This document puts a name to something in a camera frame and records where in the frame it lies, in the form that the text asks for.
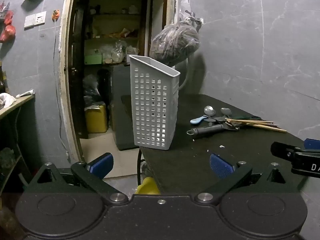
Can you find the yellow plastic object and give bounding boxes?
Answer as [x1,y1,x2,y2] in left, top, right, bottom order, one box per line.
[135,177,160,195]

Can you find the wooden chopstick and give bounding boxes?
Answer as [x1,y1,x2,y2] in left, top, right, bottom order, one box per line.
[226,120,278,127]
[246,124,287,133]
[225,118,274,124]

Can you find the green-handled scissors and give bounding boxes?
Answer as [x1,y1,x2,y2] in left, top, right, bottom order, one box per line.
[225,115,262,130]

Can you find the dark wooden door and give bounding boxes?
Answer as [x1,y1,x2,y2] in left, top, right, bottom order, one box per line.
[67,0,88,139]

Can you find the plastic bag of dark contents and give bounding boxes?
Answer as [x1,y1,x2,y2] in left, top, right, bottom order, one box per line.
[149,21,201,66]

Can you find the wooden storage shelves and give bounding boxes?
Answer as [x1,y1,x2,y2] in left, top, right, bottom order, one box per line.
[84,0,148,66]

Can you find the grey perforated utensil basket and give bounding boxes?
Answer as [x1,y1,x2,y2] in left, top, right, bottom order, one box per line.
[129,54,181,151]

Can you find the dark grey cabinet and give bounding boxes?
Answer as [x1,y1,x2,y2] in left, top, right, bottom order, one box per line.
[110,65,143,151]

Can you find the clear hanging plastic bag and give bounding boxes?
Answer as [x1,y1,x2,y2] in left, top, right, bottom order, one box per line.
[179,0,192,22]

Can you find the hanging clear packet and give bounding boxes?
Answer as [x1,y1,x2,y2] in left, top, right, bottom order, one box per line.
[0,2,10,20]

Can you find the dark glass bottle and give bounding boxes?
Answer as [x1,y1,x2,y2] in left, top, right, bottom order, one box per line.
[0,62,9,93]

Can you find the white cloth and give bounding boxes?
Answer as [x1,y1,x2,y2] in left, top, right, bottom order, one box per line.
[0,92,17,109]

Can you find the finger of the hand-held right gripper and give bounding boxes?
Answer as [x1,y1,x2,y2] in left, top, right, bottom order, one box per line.
[271,142,320,176]
[304,138,320,150]

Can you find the blue-handled metal spoon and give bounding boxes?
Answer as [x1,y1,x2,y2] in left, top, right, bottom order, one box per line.
[190,106,217,125]

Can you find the green box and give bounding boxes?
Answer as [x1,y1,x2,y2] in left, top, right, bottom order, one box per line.
[84,54,103,65]

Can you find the white tube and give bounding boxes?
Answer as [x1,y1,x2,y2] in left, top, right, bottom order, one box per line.
[15,89,35,98]

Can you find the grey hose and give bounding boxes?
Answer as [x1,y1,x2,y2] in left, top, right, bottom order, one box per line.
[178,61,192,90]

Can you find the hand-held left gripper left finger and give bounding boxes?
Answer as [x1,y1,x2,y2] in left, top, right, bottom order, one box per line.
[27,152,128,205]

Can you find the clear plastic bag on shelf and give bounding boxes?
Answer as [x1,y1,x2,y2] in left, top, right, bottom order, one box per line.
[111,41,127,63]

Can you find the yellow jerry can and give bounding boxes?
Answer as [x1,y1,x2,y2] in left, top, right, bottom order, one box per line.
[85,102,108,133]

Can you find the black-handled kitchen tool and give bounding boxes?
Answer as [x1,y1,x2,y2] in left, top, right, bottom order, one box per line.
[187,124,240,136]

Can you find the metal wall tap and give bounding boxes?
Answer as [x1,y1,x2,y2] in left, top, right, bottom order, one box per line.
[185,9,204,32]

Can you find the white door frame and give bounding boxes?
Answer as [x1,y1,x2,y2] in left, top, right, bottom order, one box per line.
[58,0,178,162]

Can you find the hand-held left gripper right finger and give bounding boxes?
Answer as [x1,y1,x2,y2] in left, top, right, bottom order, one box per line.
[194,153,297,205]

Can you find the wooden bench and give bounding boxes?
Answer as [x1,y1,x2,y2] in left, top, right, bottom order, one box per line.
[0,94,35,120]

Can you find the red plastic bag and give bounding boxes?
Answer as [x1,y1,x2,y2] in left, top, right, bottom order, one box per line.
[0,25,16,43]
[4,10,14,26]

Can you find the white wall switch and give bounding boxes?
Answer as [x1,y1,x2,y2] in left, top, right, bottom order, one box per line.
[24,11,47,28]

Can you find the white cable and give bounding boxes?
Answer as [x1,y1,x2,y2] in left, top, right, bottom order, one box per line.
[53,20,70,162]

